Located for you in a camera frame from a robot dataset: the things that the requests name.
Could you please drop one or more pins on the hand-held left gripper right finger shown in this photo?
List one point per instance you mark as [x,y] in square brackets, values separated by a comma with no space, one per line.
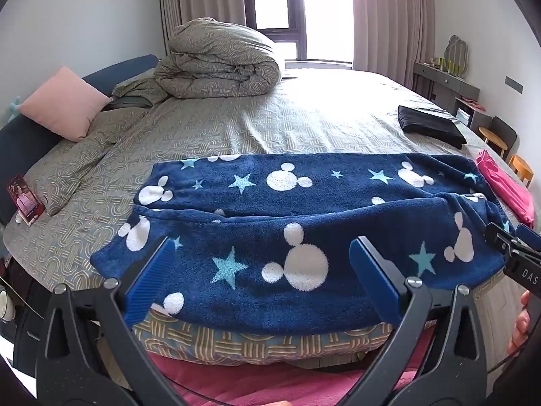
[372,279]

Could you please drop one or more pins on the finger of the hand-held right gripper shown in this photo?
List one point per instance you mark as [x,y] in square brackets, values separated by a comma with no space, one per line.
[530,239]
[503,241]

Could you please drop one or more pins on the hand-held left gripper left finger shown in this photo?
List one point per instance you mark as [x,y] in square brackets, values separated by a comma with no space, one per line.
[152,279]

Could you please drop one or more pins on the navy mouse-print fleece blanket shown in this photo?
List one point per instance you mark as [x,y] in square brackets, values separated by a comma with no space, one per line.
[253,211]

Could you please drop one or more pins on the person's right hand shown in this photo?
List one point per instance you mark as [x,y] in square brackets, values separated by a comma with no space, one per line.
[526,330]

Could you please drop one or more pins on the pink folded garment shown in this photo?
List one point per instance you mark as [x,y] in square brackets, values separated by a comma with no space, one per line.
[505,184]

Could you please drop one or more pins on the wooden stool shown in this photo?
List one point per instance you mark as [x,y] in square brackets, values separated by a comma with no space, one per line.
[520,167]

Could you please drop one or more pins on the dark chair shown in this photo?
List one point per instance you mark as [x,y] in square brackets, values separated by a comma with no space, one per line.
[503,133]

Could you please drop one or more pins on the patterned pillow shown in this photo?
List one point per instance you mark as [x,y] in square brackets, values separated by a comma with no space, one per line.
[80,165]

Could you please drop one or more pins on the dark nightstand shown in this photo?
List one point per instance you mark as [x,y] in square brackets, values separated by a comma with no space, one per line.
[25,334]

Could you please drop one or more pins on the black folded garment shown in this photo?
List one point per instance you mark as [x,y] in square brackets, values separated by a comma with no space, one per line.
[429,122]

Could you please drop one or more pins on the white cup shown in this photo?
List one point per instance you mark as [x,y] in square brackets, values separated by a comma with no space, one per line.
[6,306]

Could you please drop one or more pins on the pink fuzzy cloth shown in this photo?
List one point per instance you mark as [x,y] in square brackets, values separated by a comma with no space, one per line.
[262,380]

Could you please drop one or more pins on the grey dresser with items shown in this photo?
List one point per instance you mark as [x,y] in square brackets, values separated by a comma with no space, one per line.
[450,89]

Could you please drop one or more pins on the bed with patterned sheet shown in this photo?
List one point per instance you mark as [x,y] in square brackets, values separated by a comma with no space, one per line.
[296,122]

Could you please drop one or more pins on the grey pillow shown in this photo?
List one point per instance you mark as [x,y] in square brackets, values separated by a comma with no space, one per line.
[126,102]

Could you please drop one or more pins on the green bottles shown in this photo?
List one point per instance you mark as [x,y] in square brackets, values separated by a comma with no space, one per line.
[448,65]

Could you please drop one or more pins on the cloud-shaped mirror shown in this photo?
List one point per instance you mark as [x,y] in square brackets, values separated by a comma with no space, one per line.
[457,53]

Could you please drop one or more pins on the pink pillow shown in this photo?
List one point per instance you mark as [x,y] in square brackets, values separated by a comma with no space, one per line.
[63,103]

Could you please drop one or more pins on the light blue plush toy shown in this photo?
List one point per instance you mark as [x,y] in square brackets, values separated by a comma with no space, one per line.
[15,108]

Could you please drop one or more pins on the folded patterned duvet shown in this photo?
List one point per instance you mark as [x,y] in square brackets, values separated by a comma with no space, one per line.
[219,59]

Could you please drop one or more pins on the dark framed window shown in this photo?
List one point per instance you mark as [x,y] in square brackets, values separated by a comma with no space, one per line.
[291,12]

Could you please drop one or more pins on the wall switch plate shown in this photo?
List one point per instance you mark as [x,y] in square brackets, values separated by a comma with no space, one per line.
[514,84]

